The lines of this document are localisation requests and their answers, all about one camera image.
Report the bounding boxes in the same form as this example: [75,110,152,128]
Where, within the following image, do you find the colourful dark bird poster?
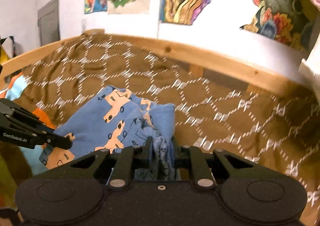
[240,0,317,51]

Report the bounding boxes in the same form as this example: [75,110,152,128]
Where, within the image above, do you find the wooden bed frame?
[1,35,310,97]

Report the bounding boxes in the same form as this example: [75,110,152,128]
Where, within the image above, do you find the blue pants with orange cars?
[39,85,176,180]

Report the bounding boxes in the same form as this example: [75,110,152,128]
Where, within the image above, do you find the orange and blue striped sheet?
[1,72,56,174]

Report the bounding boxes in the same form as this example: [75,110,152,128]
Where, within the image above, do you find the grey door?
[37,0,60,46]

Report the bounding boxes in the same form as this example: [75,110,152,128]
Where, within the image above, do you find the brown PF patterned duvet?
[4,30,319,225]

